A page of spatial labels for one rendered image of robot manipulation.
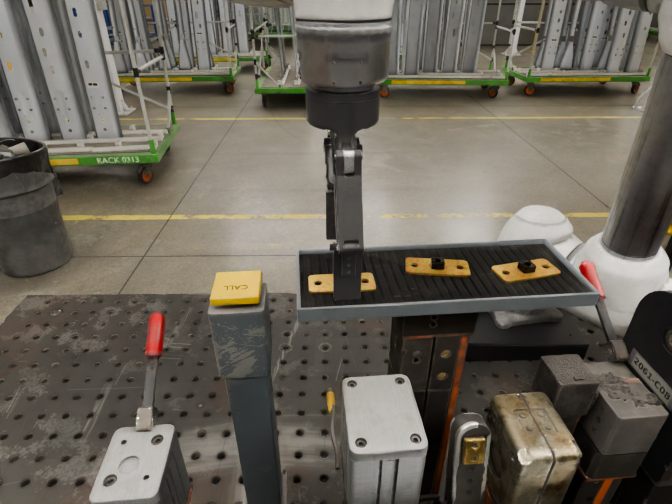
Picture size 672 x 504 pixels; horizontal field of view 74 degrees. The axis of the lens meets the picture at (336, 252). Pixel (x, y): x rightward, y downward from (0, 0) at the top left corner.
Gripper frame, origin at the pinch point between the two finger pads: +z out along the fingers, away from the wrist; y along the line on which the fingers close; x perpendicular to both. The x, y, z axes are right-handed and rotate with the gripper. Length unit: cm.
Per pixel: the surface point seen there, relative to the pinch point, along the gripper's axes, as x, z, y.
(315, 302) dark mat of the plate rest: -3.4, 4.0, 3.7
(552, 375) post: 23.9, 10.5, 11.2
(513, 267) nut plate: 23.2, 3.6, -1.6
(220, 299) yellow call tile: -14.9, 4.2, 1.9
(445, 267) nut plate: 14.2, 3.7, -2.3
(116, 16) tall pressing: -271, 15, -725
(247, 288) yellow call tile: -11.8, 4.0, 0.1
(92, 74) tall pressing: -175, 37, -362
